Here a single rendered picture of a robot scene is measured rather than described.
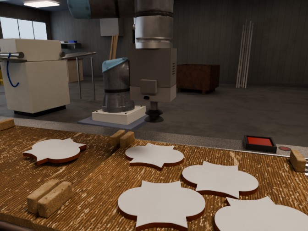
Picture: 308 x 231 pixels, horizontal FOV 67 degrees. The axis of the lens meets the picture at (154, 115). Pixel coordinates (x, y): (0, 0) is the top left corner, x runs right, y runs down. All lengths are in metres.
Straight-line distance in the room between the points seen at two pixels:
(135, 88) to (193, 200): 0.24
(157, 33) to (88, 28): 11.28
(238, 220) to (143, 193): 0.15
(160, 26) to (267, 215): 0.35
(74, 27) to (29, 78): 7.84
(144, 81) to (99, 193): 0.22
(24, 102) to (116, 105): 3.87
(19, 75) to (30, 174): 4.28
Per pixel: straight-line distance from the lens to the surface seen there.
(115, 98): 1.04
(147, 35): 0.46
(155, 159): 0.51
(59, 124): 0.91
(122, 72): 1.03
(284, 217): 0.40
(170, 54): 0.45
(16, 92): 4.94
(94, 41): 11.49
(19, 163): 0.60
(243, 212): 0.39
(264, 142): 0.71
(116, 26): 10.39
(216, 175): 0.47
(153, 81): 0.45
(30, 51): 4.83
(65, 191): 0.42
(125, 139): 0.59
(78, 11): 0.58
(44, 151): 0.58
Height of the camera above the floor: 1.17
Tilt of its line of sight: 15 degrees down
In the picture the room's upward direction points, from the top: straight up
